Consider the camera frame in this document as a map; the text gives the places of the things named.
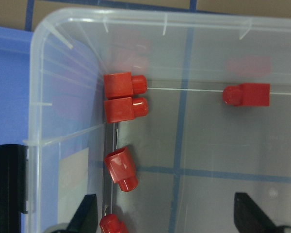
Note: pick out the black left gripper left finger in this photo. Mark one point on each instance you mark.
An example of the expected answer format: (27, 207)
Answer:
(85, 219)

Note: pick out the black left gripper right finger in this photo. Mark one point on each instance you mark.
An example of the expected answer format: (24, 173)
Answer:
(250, 218)

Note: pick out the clear plastic storage box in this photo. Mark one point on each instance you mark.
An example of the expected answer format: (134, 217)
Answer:
(192, 151)

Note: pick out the black box latch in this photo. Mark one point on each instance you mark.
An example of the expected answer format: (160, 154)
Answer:
(13, 187)

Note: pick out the red block lower pair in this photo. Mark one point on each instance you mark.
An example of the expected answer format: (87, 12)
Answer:
(125, 109)

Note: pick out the red block pair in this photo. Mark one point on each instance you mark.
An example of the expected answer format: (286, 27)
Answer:
(125, 109)
(121, 85)

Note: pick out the red block upper pair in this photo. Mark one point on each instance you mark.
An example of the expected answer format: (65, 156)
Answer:
(121, 85)

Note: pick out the blue plastic tray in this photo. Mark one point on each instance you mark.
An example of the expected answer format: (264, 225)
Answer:
(14, 85)

